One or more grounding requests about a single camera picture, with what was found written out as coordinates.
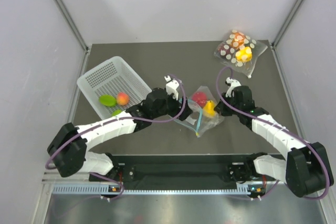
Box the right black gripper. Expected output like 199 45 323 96
214 92 242 116

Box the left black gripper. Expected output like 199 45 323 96
152 90 193 121

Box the yellow fake lemon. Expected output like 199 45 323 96
203 100 216 118

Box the clear blue zip top bag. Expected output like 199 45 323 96
175 86 224 137

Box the red fake apple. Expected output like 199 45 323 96
192 91 207 107

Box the orange peach fake fruit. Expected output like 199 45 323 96
116 92 130 106

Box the green fake pear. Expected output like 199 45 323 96
111 110 122 116

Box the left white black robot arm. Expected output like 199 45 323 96
45 87 190 180

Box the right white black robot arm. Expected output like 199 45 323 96
215 78 334 197

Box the dark red fake fruit dotted bag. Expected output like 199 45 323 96
217 42 230 58

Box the yellow fake fruit in dotted bag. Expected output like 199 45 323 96
235 47 253 62

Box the clear polka dot bag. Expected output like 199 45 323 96
214 29 268 79

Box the orange fake fruit in dotted bag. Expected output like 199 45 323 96
227 30 246 49

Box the white perforated plastic basket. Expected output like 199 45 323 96
77 56 152 120

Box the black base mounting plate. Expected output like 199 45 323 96
89 153 284 190

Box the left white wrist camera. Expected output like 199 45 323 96
164 75 181 100

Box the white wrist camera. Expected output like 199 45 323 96
225 77 241 97
164 75 181 100

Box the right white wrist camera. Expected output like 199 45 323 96
225 77 241 97

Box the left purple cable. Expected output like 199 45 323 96
45 73 187 201

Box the grey slotted cable duct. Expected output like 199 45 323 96
52 183 266 196

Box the left aluminium frame post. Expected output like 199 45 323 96
38 0 91 51

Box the aluminium frame post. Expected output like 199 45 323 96
270 0 305 49
38 0 91 51

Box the right aluminium frame post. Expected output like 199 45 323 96
270 0 305 49

